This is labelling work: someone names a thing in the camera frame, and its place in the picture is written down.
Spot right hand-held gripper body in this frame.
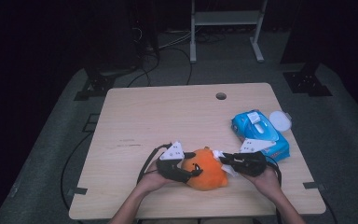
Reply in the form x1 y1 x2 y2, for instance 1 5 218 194
236 138 277 178

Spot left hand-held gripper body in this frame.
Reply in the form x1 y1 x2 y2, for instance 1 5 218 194
156 140 190 184

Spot white wet wipe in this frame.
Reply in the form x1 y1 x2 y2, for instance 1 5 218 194
213 149 240 177

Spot orange plush toy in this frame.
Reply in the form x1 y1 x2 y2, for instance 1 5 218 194
180 147 229 191

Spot blue wet wipe pack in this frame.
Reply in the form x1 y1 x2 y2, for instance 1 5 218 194
230 108 291 163

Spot person's left hand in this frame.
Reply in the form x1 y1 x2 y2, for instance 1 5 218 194
135 161 175 196

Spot person's right hand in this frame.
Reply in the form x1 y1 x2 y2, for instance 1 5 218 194
241 169 282 201

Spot white round plastic lid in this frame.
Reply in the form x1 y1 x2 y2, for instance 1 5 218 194
268 110 293 133

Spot black tape strip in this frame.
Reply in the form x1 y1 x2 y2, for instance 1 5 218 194
66 187 89 197
302 181 326 191

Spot black tape floor outline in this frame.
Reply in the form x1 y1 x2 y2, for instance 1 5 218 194
81 113 101 133

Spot black stand base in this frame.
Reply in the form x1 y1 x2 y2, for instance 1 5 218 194
73 73 117 102
282 63 334 98

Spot dark equipment rack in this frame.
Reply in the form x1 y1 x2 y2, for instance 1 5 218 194
83 0 161 78

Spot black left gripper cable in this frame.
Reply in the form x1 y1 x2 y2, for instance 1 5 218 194
136 142 172 185

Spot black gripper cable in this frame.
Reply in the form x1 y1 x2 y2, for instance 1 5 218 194
265 155 283 189
136 142 172 185

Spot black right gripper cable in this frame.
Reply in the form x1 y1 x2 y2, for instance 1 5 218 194
265 155 283 189

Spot black looped floor cable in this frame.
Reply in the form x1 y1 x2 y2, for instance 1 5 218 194
164 46 194 86
127 50 161 88

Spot long black floor cable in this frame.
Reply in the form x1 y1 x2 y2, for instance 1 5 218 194
60 132 94 213

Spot white floor cables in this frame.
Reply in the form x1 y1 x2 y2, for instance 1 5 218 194
158 28 194 50

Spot white metal stand frame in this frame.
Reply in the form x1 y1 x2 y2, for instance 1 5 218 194
189 0 269 64

